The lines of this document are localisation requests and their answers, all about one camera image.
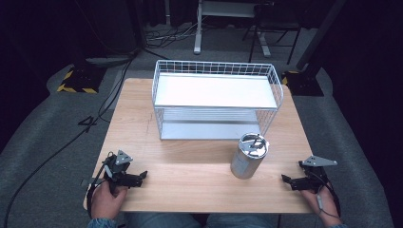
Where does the black yellow striped base plate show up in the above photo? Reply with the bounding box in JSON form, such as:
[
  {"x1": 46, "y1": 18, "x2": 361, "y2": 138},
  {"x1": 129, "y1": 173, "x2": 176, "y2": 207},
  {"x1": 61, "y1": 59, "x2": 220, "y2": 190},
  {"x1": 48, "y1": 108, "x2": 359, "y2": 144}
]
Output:
[
  {"x1": 281, "y1": 69, "x2": 325, "y2": 97},
  {"x1": 56, "y1": 64, "x2": 107, "y2": 95}
]

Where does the white wire shelf rack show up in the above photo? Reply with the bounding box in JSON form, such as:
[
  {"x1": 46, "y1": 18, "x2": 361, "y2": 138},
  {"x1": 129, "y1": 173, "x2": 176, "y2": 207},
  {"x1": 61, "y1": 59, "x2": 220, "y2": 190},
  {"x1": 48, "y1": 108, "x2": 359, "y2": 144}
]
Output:
[{"x1": 151, "y1": 59, "x2": 285, "y2": 142}]

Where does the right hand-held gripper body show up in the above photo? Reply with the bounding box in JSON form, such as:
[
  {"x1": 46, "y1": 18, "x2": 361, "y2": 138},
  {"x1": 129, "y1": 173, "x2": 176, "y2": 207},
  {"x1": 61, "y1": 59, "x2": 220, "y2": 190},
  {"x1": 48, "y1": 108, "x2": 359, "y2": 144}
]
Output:
[{"x1": 294, "y1": 155, "x2": 338, "y2": 192}]

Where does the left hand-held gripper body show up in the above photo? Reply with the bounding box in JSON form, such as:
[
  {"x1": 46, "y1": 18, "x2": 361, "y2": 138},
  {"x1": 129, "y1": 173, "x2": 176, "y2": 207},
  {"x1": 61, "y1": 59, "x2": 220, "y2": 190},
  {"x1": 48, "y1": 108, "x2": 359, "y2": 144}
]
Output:
[{"x1": 103, "y1": 149, "x2": 137, "y2": 194}]

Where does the dark slanted metal pole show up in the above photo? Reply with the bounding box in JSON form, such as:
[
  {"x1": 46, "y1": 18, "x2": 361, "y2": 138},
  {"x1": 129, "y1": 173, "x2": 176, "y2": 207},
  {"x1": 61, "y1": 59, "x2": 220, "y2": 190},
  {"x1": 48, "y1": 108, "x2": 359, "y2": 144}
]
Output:
[{"x1": 296, "y1": 0, "x2": 347, "y2": 71}]

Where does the bundle of floor cables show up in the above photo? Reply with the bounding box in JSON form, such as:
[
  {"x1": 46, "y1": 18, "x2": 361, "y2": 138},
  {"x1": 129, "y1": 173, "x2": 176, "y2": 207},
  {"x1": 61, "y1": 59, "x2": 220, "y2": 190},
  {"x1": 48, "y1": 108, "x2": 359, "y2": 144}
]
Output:
[{"x1": 144, "y1": 18, "x2": 205, "y2": 50}]

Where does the white metal desk frame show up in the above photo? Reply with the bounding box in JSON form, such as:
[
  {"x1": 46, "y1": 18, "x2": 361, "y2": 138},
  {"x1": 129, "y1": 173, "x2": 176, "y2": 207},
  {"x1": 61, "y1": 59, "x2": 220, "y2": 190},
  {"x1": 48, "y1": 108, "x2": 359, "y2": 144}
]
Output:
[{"x1": 193, "y1": 0, "x2": 274, "y2": 59}]

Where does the silver metal can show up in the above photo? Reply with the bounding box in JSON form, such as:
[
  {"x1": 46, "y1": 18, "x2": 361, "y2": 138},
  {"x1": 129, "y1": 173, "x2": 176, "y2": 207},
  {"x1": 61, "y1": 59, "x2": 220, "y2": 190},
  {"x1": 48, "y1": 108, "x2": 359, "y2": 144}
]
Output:
[{"x1": 230, "y1": 132, "x2": 271, "y2": 181}]

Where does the person's right hand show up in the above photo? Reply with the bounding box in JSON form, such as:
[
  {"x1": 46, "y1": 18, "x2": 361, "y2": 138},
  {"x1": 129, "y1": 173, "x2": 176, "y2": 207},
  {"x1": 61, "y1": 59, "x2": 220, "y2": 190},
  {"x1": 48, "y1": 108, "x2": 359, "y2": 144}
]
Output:
[{"x1": 299, "y1": 183, "x2": 342, "y2": 227}]

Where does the person's left hand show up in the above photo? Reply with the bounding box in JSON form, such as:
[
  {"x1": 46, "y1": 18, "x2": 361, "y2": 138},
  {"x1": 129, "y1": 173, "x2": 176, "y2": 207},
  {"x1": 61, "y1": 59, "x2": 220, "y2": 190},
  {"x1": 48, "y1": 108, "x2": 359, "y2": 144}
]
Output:
[{"x1": 89, "y1": 181, "x2": 129, "y2": 220}]

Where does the long black floor cable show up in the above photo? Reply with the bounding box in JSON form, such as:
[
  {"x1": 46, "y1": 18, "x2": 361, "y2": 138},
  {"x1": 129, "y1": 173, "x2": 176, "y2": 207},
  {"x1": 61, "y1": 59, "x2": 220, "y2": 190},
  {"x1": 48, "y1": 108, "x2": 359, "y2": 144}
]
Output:
[{"x1": 0, "y1": 58, "x2": 136, "y2": 222}]

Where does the black metal chair frame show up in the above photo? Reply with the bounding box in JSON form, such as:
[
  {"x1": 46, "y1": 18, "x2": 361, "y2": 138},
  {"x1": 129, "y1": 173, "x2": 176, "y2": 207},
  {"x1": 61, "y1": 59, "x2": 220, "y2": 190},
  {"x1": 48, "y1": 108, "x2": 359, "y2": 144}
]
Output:
[{"x1": 241, "y1": 2, "x2": 302, "y2": 66}]

